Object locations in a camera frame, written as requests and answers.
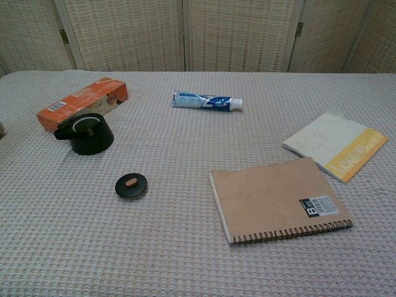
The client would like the white yellow notepad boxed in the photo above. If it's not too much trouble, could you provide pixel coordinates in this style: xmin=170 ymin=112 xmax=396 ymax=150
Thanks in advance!
xmin=282 ymin=108 xmax=389 ymax=184

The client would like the brown spiral notebook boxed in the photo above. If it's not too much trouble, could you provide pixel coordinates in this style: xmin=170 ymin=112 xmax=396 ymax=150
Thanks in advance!
xmin=209 ymin=157 xmax=355 ymax=246

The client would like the black round lid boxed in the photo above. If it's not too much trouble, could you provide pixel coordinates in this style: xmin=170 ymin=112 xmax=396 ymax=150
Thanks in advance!
xmin=114 ymin=173 xmax=149 ymax=201

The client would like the blue white toothpaste tube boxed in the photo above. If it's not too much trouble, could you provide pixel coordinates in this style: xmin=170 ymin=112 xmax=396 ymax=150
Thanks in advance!
xmin=171 ymin=88 xmax=244 ymax=113

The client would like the orange cardboard box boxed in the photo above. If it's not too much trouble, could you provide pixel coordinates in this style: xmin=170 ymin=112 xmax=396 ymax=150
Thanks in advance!
xmin=36 ymin=77 xmax=128 ymax=133

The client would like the woven folding screen panel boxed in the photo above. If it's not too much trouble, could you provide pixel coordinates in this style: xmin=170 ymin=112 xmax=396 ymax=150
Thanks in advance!
xmin=182 ymin=0 xmax=306 ymax=74
xmin=60 ymin=0 xmax=186 ymax=72
xmin=289 ymin=0 xmax=372 ymax=74
xmin=0 ymin=0 xmax=78 ymax=77
xmin=342 ymin=0 xmax=396 ymax=74

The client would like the black teapot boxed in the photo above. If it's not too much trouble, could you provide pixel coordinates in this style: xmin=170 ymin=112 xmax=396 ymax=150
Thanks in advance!
xmin=54 ymin=113 xmax=115 ymax=156

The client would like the beige waffle tablecloth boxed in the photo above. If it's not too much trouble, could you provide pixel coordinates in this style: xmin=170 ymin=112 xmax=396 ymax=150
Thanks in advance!
xmin=0 ymin=70 xmax=396 ymax=297

